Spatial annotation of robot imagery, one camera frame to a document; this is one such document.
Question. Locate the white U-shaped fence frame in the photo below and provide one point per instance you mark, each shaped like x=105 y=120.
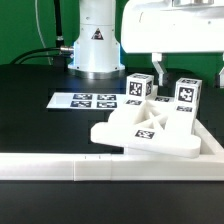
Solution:
x=209 y=166

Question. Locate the white marker base sheet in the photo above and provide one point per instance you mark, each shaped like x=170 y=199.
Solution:
x=85 y=101

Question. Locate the white tagged cube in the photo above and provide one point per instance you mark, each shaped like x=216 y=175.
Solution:
x=139 y=86
x=187 y=94

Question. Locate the white chair back frame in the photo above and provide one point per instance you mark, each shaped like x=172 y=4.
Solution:
x=152 y=125

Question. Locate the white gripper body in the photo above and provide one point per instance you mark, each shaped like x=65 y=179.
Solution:
x=173 y=26

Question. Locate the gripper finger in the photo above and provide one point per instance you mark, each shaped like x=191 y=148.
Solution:
x=157 y=61
x=220 y=77

